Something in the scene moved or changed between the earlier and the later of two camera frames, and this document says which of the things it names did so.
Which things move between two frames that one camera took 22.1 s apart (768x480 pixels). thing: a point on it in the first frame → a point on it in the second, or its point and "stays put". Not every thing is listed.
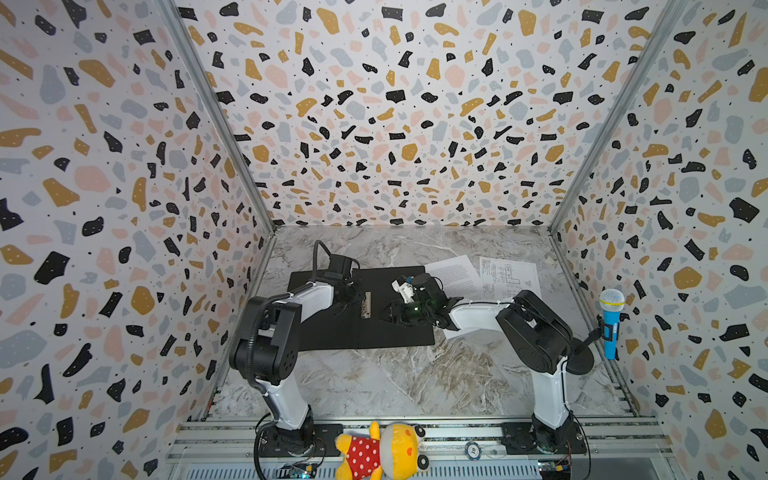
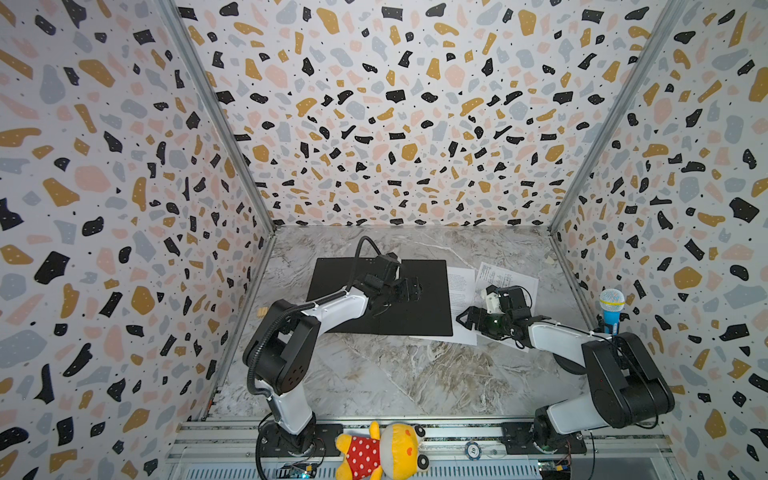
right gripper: [405, 304] → [480, 318]
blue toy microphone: [612, 301] stays put
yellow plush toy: [394, 447] stays put
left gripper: [357, 295] → [404, 296]
